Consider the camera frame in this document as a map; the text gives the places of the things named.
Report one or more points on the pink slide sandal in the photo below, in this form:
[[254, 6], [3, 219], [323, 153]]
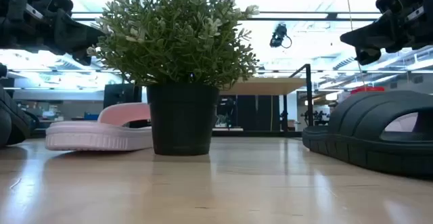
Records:
[[94, 136]]

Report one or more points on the green artificial plant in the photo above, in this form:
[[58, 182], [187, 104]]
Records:
[[176, 41]]

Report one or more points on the blue bin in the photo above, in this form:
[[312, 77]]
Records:
[[91, 116]]

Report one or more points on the black overhead camera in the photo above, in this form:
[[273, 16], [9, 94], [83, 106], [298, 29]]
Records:
[[278, 34]]

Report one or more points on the red storage bin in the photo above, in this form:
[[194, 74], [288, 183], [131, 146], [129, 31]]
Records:
[[367, 89]]

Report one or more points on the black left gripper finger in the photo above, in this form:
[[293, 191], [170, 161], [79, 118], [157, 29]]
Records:
[[83, 58], [76, 34]]

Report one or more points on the black slide sandal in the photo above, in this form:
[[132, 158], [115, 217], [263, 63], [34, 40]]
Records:
[[355, 129], [13, 122]]

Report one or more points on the black plant pot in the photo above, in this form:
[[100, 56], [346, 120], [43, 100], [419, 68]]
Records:
[[182, 122]]

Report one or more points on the wooden shelf with black frame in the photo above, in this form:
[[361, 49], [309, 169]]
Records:
[[264, 86]]

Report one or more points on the black partition panels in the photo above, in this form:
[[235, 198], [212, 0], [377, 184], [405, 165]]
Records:
[[250, 112]]

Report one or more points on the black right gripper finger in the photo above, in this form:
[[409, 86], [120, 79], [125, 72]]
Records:
[[368, 55], [375, 32]]

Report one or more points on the black computer monitor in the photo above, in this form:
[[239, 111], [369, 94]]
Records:
[[118, 95]]

